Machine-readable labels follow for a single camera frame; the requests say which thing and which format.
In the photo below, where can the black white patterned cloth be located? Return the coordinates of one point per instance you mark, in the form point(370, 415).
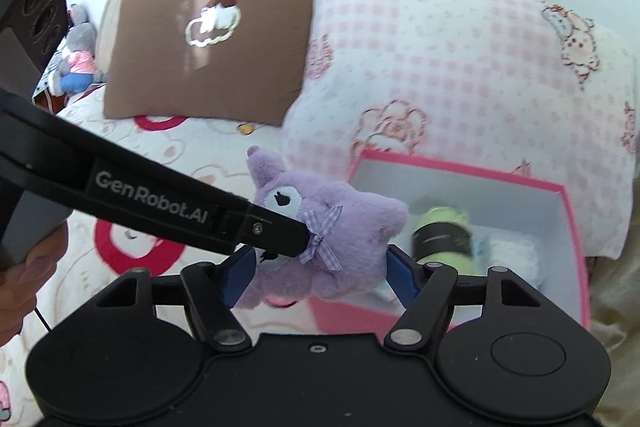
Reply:
point(50, 79)

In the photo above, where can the brown pillow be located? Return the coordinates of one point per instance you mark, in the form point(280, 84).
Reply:
point(150, 57)

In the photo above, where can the pink checked pillow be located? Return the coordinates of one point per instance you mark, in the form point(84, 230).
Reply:
point(450, 57)

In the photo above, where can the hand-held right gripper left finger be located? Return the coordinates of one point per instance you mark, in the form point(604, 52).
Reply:
point(240, 277)

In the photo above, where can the printed bear blanket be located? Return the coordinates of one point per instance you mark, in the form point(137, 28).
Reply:
point(175, 147)

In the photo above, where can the person's left hand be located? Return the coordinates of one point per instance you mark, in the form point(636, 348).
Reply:
point(20, 297)

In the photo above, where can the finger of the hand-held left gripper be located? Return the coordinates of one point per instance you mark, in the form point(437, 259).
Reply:
point(270, 234)

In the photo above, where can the gold fabric cover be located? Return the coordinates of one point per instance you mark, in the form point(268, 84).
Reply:
point(620, 307)

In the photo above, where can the purple plush toy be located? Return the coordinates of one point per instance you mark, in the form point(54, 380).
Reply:
point(350, 217)

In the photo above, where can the grey plush toy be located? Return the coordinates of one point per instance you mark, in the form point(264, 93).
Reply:
point(80, 42)

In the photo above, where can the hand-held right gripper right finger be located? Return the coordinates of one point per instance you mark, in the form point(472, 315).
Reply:
point(400, 272)

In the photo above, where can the pink cardboard box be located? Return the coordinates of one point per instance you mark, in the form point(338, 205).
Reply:
point(350, 317)

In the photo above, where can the green yarn ball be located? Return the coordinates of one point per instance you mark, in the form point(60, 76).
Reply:
point(445, 218)

